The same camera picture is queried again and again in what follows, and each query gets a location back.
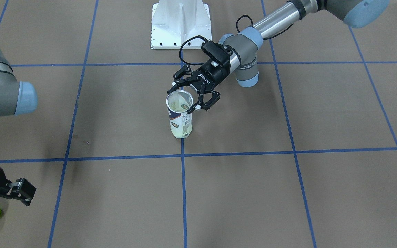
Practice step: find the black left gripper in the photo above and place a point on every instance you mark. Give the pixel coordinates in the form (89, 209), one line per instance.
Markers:
(211, 73)

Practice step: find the white blue tennis ball can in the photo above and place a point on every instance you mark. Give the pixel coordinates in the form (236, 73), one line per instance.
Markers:
(181, 119)

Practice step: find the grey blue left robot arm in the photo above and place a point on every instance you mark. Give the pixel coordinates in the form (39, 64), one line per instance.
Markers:
(243, 46)

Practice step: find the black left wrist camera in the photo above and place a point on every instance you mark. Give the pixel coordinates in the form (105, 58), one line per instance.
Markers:
(216, 53)

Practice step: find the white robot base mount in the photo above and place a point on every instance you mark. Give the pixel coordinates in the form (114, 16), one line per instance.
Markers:
(175, 21)

